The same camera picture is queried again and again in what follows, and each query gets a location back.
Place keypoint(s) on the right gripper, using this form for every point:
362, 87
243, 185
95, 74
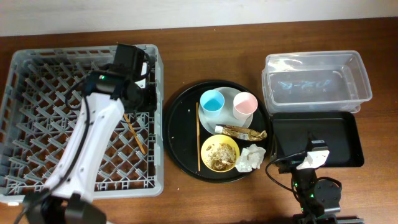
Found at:
294, 165

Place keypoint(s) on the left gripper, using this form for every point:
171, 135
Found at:
148, 104

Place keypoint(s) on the wooden chopstick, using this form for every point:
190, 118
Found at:
134, 134
198, 136

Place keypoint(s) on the white tissue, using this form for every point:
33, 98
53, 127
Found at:
251, 158

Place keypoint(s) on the gold snack wrapper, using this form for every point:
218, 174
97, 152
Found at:
240, 132

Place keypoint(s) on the pink plastic cup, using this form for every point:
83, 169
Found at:
244, 105

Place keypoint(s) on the grey round plate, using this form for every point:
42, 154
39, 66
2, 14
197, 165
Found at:
226, 116

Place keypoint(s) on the blue plastic cup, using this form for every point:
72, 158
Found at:
212, 102

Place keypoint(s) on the yellow bowl with food scraps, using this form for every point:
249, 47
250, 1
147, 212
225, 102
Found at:
219, 153

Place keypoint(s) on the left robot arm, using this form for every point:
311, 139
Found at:
108, 95

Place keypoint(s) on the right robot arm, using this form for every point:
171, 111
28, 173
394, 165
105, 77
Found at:
319, 197

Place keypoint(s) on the grey dishwasher rack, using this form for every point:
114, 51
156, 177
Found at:
36, 125

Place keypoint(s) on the black rectangular tray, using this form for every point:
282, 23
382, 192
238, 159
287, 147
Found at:
337, 129

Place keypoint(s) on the clear plastic bin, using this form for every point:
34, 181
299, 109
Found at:
315, 82

